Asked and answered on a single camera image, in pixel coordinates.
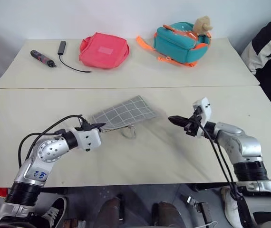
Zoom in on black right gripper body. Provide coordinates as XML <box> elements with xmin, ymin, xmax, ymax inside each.
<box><xmin>183</xmin><ymin>106</ymin><xmax>204</xmax><ymax>137</ymax></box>

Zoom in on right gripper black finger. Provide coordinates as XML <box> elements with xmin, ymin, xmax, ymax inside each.
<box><xmin>168</xmin><ymin>115</ymin><xmax>190</xmax><ymax>123</ymax></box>
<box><xmin>169</xmin><ymin>120</ymin><xmax>190</xmax><ymax>128</ymax></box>

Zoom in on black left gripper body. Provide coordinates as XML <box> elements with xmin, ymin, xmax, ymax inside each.
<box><xmin>75</xmin><ymin>118</ymin><xmax>100</xmax><ymax>133</ymax></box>

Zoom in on grey plaid pouch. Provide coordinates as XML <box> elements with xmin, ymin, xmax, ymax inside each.
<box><xmin>91</xmin><ymin>95</ymin><xmax>164</xmax><ymax>140</ymax></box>

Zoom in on pink fabric bag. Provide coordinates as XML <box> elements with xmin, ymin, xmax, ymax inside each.
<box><xmin>78</xmin><ymin>32</ymin><xmax>130</xmax><ymax>69</ymax></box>

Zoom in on teal and orange backpack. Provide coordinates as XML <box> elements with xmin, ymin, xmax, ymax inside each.
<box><xmin>135</xmin><ymin>21</ymin><xmax>213</xmax><ymax>68</ymax></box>

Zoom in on black metal stand base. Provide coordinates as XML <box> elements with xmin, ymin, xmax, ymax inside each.
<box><xmin>180</xmin><ymin>194</ymin><xmax>213</xmax><ymax>228</ymax></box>

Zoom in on black and red electric screwdriver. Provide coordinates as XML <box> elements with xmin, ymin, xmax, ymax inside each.
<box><xmin>30</xmin><ymin>49</ymin><xmax>58</xmax><ymax>69</ymax></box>

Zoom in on dark brown rounded shape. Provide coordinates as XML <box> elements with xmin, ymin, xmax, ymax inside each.
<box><xmin>158</xmin><ymin>201</ymin><xmax>186</xmax><ymax>228</ymax></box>
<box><xmin>96</xmin><ymin>198</ymin><xmax>125</xmax><ymax>228</ymax></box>

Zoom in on black sneaker with white laces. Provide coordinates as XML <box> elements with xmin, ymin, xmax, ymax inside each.
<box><xmin>29</xmin><ymin>196</ymin><xmax>68</xmax><ymax>228</ymax></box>

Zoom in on beige plush toy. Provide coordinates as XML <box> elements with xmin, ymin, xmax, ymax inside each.
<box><xmin>192</xmin><ymin>15</ymin><xmax>214</xmax><ymax>37</ymax></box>

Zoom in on black and white jacket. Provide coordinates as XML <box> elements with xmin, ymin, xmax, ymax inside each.
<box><xmin>241</xmin><ymin>16</ymin><xmax>271</xmax><ymax>124</ymax></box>

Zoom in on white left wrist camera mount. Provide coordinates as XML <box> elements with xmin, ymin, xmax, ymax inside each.
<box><xmin>74</xmin><ymin>127</ymin><xmax>102</xmax><ymax>152</ymax></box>

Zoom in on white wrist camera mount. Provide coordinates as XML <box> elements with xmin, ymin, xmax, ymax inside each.
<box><xmin>74</xmin><ymin>127</ymin><xmax>102</xmax><ymax>152</ymax></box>
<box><xmin>192</xmin><ymin>96</ymin><xmax>213</xmax><ymax>138</ymax></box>

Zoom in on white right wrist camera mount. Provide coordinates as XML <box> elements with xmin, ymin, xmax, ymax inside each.
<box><xmin>192</xmin><ymin>96</ymin><xmax>213</xmax><ymax>138</ymax></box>

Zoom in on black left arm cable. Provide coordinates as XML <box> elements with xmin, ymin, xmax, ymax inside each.
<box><xmin>18</xmin><ymin>114</ymin><xmax>89</xmax><ymax>168</ymax></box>

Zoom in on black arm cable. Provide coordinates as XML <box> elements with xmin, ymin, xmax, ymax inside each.
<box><xmin>18</xmin><ymin>114</ymin><xmax>89</xmax><ymax>168</ymax></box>
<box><xmin>194</xmin><ymin>114</ymin><xmax>255</xmax><ymax>228</ymax></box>

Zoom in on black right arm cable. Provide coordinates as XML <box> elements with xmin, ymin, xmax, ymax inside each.
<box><xmin>194</xmin><ymin>114</ymin><xmax>255</xmax><ymax>228</ymax></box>

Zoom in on grey USB hub with cable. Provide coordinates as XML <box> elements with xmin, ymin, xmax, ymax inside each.
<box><xmin>58</xmin><ymin>41</ymin><xmax>92</xmax><ymax>74</ymax></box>

